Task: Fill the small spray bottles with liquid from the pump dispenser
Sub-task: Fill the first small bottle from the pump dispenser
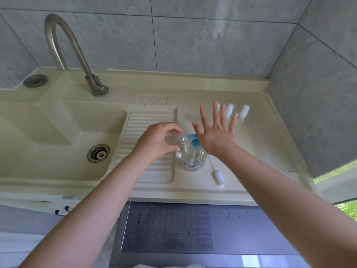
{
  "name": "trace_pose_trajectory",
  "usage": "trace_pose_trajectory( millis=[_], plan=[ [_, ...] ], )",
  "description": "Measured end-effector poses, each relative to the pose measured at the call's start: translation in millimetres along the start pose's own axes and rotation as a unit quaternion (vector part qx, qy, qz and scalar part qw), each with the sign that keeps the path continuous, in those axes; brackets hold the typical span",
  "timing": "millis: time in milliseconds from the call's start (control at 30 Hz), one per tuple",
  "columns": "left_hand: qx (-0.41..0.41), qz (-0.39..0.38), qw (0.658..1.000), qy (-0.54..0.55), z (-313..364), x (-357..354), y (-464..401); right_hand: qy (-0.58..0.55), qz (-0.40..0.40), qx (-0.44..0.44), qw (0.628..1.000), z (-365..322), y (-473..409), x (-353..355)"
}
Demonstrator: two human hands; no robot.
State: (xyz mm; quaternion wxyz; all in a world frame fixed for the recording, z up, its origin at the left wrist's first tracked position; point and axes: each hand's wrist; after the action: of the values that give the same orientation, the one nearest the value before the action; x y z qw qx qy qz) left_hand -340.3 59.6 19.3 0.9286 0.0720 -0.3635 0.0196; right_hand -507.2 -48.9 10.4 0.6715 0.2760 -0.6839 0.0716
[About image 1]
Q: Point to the person's right hand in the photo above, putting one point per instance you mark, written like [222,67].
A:
[217,138]

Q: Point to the person's left hand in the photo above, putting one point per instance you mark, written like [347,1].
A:
[153,142]

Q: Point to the clear hand sanitizer pump bottle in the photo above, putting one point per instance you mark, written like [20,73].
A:
[192,159]

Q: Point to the white spray cap with tube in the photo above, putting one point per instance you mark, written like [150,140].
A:
[219,178]

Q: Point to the person's left forearm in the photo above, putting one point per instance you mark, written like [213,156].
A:
[81,212]

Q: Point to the person's right forearm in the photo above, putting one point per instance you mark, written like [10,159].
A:
[279,198]

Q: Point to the person's white shirt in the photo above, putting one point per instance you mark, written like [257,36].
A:
[170,266]

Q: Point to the steel sink drain strainer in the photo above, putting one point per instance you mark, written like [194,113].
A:
[98,153]

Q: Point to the grey washing machine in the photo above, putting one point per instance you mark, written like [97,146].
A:
[245,234]

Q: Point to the curved steel faucet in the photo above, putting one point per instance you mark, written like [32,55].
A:
[78,51]

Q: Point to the cream sink with washboard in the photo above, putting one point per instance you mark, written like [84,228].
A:
[33,131]

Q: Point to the round steel hole cover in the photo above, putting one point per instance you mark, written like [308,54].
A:
[35,81]

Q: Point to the glass window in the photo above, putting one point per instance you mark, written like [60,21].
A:
[340,189]

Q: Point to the white cabinet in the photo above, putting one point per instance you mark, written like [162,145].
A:
[25,205]

